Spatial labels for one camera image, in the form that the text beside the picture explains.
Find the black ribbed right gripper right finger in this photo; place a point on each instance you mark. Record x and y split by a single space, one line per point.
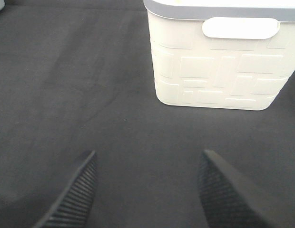
230 199

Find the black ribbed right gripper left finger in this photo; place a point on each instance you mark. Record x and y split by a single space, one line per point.
72 207

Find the white bin with grey lid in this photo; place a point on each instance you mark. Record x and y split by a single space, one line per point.
232 54

